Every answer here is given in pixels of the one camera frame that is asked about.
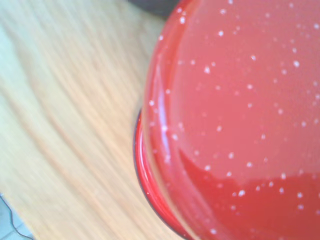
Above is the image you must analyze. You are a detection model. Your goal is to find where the red speckled enamel mug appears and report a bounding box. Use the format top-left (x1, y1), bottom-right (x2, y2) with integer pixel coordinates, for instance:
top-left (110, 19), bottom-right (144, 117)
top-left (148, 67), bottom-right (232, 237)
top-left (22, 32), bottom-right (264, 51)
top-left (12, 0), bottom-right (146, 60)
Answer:
top-left (132, 0), bottom-right (320, 240)

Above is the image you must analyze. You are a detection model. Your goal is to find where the thin black floor cable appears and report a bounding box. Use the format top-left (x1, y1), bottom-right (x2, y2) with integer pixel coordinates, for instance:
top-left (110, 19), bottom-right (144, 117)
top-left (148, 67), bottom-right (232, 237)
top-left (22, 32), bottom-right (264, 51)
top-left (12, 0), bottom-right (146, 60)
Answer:
top-left (0, 192), bottom-right (34, 240)

